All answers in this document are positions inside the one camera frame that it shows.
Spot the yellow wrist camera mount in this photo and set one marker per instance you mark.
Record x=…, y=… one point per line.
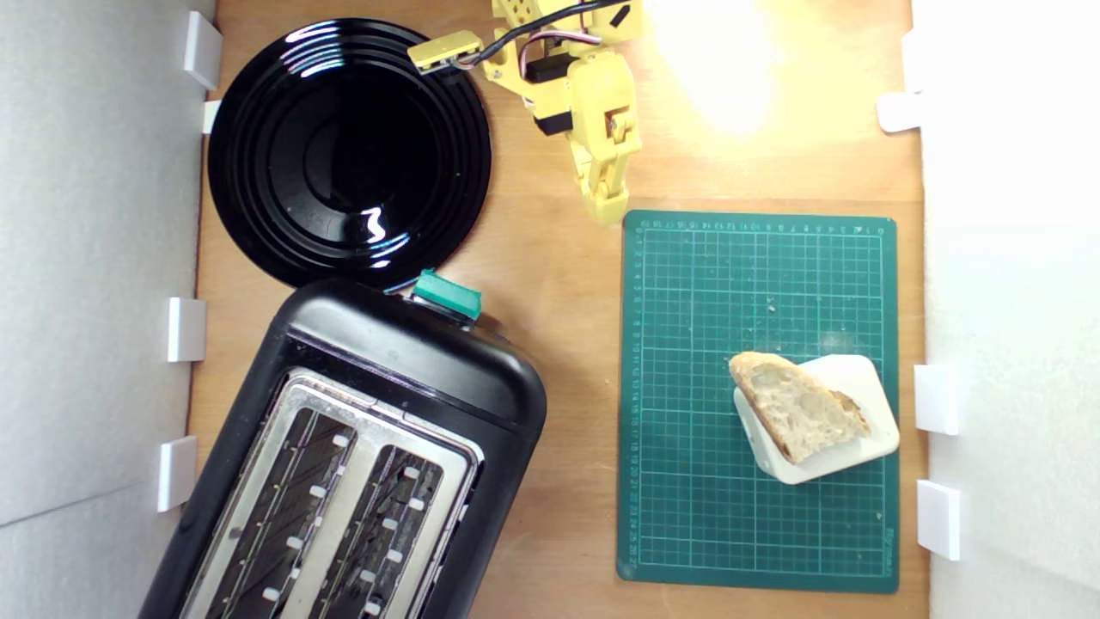
x=443, y=50

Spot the white wall clip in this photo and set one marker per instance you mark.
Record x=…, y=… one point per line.
x=898, y=112
x=185, y=329
x=176, y=473
x=210, y=116
x=935, y=400
x=204, y=47
x=938, y=518
x=913, y=60

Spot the green toaster lever knob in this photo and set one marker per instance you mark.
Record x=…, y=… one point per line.
x=447, y=292

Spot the black round plate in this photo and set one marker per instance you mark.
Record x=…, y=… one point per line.
x=284, y=172

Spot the green cutting mat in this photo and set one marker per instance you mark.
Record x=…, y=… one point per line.
x=687, y=516

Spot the black two-slot toaster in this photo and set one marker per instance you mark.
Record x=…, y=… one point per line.
x=464, y=387

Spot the brown bread slice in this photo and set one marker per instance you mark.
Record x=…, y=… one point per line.
x=799, y=413

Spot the white rounded block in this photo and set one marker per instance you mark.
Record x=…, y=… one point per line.
x=864, y=387

